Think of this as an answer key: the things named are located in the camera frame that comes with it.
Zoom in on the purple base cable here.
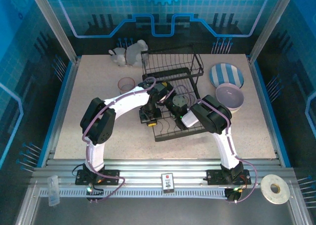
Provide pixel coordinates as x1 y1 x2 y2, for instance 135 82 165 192
71 164 125 203
228 181 260 205

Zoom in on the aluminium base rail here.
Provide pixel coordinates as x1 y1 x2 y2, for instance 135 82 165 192
31 158 298 198

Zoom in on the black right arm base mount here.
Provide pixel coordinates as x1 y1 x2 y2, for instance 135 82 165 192
206 169 252 186

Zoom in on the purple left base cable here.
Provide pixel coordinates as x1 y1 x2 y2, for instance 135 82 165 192
71 164 125 203

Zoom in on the lavender ceramic bowl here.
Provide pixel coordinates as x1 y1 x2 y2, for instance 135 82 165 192
215 83 245 111

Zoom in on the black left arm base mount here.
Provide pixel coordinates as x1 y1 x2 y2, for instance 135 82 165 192
75 169 121 186

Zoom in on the pink translucent plastic cup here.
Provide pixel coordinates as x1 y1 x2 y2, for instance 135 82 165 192
117 77 136 95

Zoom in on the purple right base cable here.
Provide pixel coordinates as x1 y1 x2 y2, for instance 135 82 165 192
228 181 260 205

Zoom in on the white tape roll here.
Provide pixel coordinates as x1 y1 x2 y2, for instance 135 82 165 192
260 174 290 205

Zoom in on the white slotted cable duct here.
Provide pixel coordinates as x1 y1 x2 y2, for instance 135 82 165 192
39 188 229 199

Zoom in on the blue white striped plate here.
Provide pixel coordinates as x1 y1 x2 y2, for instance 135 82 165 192
209 63 244 89
236 74 245 90

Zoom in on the black wire dish rack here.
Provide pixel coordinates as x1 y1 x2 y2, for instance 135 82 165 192
140 45 205 143

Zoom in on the grey plush toy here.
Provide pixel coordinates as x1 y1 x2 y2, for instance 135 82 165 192
108 39 149 67

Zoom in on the aluminium frame post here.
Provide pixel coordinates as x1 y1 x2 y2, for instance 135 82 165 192
26 0 81 64
247 0 299 64

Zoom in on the clear plastic bottle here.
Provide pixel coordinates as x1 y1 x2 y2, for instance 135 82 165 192
47 175 61 207

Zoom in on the black white number card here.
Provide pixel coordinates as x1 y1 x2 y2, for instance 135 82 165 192
160 173 175 194

